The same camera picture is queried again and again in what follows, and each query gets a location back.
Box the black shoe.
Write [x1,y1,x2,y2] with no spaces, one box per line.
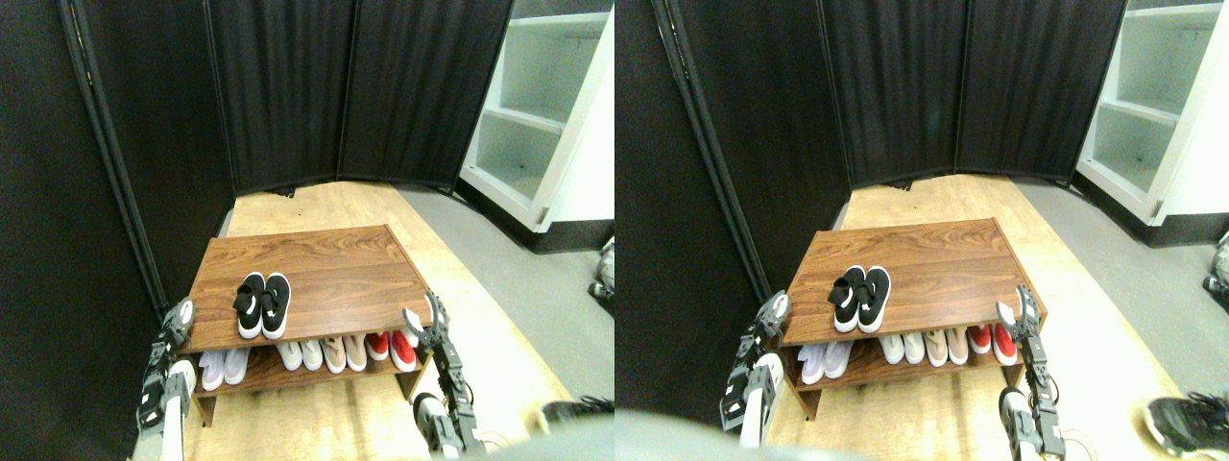
[261,274,292,340]
[234,273,267,339]
[828,266,867,333]
[857,267,892,334]

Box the brown shoe rack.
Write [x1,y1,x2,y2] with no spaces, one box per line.
[768,218,1048,422]
[171,225,449,427]

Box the grey and black object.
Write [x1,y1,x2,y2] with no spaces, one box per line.
[1202,230,1229,313]
[589,237,615,313]

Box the black curtain stand pole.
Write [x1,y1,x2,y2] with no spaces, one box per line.
[58,0,176,323]
[651,0,777,313]

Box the white shelf unit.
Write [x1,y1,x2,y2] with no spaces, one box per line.
[458,0,615,234]
[1073,0,1229,228]

